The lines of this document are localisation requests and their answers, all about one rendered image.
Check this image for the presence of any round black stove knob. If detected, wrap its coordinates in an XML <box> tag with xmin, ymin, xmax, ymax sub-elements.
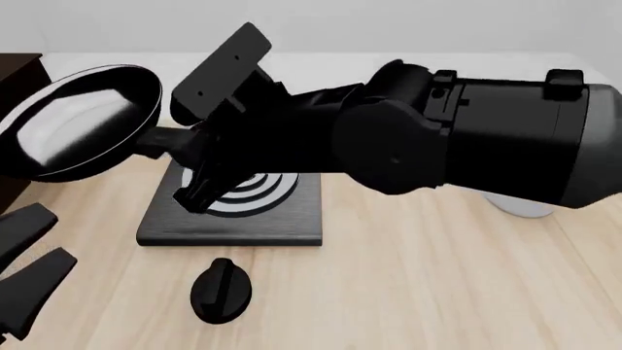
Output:
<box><xmin>190</xmin><ymin>257</ymin><xmax>255</xmax><ymax>324</ymax></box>

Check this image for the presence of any black frying pan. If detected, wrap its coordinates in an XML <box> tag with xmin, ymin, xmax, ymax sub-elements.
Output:
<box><xmin>0</xmin><ymin>64</ymin><xmax>196</xmax><ymax>184</ymax></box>

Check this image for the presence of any flat black stove plate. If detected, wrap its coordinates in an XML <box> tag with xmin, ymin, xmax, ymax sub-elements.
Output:
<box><xmin>136</xmin><ymin>159</ymin><xmax>324</xmax><ymax>250</ymax></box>

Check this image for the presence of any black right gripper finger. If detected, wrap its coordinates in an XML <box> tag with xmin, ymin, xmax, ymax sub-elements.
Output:
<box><xmin>173</xmin><ymin>163</ymin><xmax>255</xmax><ymax>215</ymax></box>

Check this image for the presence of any dark brown wooden cabinet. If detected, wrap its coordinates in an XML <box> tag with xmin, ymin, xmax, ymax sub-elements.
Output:
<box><xmin>0</xmin><ymin>52</ymin><xmax>52</xmax><ymax>217</ymax></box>

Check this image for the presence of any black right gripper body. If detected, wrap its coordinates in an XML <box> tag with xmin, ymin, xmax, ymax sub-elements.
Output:
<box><xmin>191</xmin><ymin>70</ymin><xmax>341</xmax><ymax>178</ymax></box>

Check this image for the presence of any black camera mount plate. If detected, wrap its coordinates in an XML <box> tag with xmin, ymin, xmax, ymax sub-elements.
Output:
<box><xmin>169</xmin><ymin>20</ymin><xmax>292</xmax><ymax>127</ymax></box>

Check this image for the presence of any white mug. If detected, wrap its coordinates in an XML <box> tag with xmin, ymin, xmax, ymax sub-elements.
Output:
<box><xmin>482</xmin><ymin>192</ymin><xmax>556</xmax><ymax>221</ymax></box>

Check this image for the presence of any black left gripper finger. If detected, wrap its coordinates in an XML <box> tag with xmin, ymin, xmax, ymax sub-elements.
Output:
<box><xmin>0</xmin><ymin>246</ymin><xmax>79</xmax><ymax>332</ymax></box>
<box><xmin>0</xmin><ymin>202</ymin><xmax>59</xmax><ymax>264</ymax></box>

